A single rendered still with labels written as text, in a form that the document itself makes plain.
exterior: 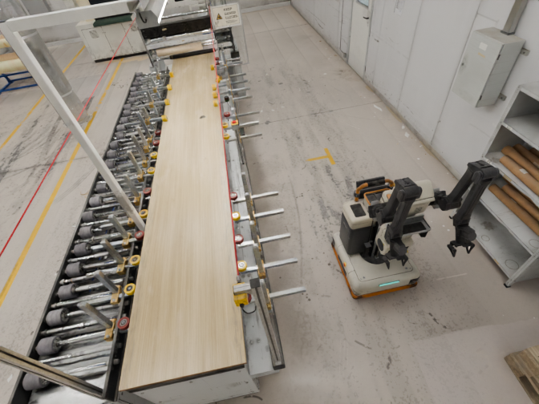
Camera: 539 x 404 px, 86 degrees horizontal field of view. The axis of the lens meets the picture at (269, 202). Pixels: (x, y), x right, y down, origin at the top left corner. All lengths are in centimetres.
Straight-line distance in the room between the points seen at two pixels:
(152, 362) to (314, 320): 148
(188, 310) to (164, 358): 31
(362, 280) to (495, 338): 115
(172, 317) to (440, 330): 223
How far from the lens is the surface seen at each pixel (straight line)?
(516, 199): 352
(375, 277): 287
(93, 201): 338
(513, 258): 363
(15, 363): 178
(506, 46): 351
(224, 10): 579
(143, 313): 226
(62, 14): 196
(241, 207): 294
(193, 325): 208
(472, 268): 356
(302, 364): 282
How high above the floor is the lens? 273
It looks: 46 degrees down
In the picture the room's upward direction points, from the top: 9 degrees counter-clockwise
